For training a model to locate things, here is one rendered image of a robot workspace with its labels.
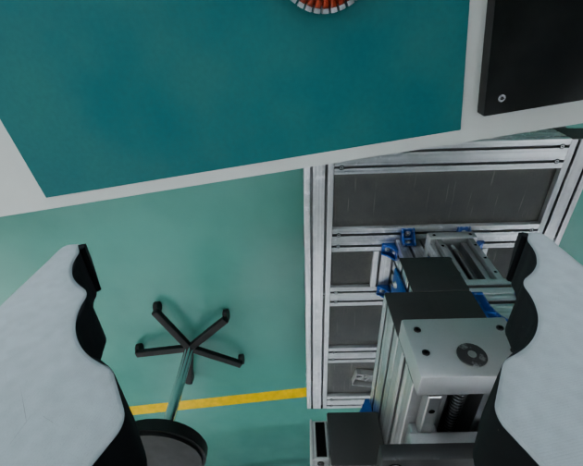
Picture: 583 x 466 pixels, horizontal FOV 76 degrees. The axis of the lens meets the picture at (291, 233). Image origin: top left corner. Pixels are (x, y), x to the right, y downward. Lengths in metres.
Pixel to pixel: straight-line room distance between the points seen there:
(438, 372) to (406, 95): 0.34
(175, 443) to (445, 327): 1.17
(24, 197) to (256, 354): 1.48
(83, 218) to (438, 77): 1.40
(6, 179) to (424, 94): 0.60
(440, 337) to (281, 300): 1.25
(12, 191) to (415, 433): 0.66
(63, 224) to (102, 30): 1.23
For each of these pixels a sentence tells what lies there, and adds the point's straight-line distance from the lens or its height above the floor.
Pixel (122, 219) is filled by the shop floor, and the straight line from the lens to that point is 1.59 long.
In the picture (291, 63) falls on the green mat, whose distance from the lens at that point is 0.51.
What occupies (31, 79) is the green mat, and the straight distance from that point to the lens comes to 0.61.
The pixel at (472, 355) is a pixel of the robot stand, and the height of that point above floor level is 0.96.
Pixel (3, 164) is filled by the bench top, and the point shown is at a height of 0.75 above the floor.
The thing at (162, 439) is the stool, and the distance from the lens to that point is 1.51.
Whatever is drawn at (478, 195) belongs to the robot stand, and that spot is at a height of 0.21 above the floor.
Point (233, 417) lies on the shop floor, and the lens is 2.43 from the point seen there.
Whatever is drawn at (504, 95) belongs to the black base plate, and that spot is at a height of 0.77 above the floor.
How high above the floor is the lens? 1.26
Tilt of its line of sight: 58 degrees down
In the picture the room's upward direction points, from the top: 180 degrees clockwise
